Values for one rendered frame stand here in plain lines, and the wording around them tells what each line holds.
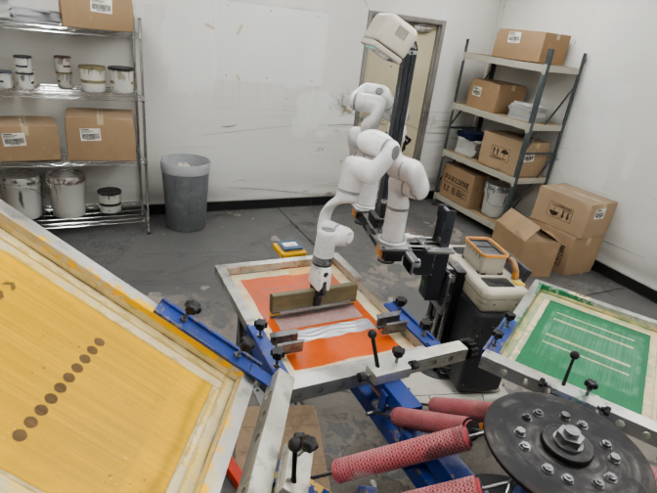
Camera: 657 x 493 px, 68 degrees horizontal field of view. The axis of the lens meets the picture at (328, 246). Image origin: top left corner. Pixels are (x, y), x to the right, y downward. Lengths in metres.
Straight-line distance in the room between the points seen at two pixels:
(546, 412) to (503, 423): 0.11
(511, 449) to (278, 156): 4.72
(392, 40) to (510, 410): 1.45
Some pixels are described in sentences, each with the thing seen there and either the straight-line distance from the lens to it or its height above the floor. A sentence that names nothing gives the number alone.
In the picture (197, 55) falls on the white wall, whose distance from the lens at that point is 5.03.
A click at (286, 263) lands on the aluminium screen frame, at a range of 2.19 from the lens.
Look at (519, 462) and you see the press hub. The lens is 1.00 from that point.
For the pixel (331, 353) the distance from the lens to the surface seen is 1.71.
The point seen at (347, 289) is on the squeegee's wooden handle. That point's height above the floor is 1.04.
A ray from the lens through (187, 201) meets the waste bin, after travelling 4.76.
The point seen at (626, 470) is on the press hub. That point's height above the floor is 1.31.
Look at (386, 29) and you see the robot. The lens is 2.07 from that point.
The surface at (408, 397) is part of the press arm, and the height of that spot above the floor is 1.04.
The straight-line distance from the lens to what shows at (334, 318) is 1.89.
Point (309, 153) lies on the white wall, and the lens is 5.58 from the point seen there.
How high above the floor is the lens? 1.97
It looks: 24 degrees down
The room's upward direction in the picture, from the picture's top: 7 degrees clockwise
